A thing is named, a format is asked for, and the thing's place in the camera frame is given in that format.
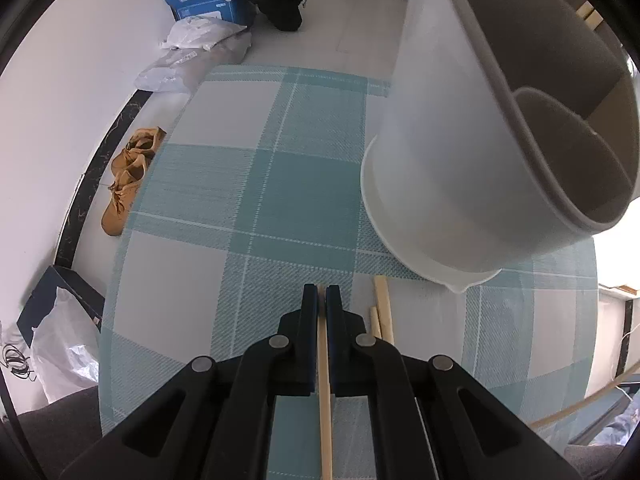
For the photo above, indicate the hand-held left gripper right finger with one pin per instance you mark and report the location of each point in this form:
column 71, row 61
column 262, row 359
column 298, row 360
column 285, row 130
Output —
column 334, row 320

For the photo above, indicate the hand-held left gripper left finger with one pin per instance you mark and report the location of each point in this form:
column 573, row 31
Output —
column 310, row 320

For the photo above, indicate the pile of wooden chopsticks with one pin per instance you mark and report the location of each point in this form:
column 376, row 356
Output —
column 384, row 305

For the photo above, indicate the white utensil holder grey inside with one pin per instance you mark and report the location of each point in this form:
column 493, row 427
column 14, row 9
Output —
column 450, row 135

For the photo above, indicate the teal checked tablecloth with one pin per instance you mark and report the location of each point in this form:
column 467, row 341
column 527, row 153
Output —
column 240, row 200

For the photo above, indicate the tan suede shoe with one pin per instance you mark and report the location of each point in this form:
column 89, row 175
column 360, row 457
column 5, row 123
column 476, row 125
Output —
column 142, row 147
column 120, row 202

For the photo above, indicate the crumpled white plastic bag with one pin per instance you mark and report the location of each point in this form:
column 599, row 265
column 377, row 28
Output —
column 65, row 350

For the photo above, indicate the dark blue flat box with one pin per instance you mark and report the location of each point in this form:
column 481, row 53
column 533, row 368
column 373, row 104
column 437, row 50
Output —
column 60, row 295

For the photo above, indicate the beige tube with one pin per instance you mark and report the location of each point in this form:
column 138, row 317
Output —
column 590, row 397

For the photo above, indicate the person's left leg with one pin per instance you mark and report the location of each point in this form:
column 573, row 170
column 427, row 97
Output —
column 55, row 415

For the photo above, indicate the person's leg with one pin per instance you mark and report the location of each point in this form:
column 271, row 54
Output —
column 595, row 462
column 55, row 415

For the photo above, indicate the translucent grey plastic bag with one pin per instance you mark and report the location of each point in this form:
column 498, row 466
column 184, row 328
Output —
column 185, row 67

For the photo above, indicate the person's right leg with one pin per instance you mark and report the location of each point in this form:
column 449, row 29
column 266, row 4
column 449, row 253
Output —
column 595, row 462

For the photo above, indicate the blue cardboard box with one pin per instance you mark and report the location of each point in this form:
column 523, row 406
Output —
column 205, row 2

